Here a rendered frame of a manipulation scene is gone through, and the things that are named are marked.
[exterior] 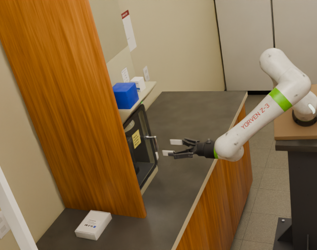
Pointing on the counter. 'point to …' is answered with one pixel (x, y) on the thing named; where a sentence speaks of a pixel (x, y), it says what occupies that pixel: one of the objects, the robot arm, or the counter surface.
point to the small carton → (139, 83)
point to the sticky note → (136, 139)
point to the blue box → (125, 94)
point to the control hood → (124, 113)
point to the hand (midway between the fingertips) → (169, 147)
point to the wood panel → (70, 101)
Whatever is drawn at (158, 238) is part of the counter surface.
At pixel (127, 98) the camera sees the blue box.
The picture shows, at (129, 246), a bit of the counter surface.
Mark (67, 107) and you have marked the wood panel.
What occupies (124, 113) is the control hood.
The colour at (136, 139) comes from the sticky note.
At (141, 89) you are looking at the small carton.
